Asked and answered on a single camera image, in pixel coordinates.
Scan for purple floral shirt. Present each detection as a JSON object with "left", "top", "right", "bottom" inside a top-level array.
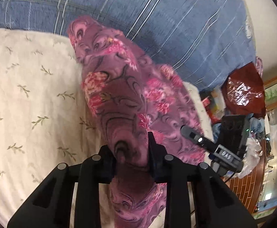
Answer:
[{"left": 68, "top": 16, "right": 205, "bottom": 227}]

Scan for clear plastic bag clutter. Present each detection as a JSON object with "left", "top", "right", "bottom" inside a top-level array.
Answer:
[{"left": 235, "top": 137, "right": 263, "bottom": 179}]

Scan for red box clutter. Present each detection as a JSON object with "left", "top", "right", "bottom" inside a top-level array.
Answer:
[{"left": 199, "top": 86, "right": 226, "bottom": 124}]

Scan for red plastic bag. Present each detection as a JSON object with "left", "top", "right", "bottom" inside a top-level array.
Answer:
[{"left": 221, "top": 62, "right": 266, "bottom": 118}]

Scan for cream leaf-print pillow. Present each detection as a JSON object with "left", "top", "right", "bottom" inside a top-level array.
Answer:
[{"left": 0, "top": 27, "right": 215, "bottom": 228}]

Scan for blue plaid quilt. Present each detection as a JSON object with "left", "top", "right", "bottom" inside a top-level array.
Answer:
[{"left": 0, "top": 0, "right": 256, "bottom": 90}]

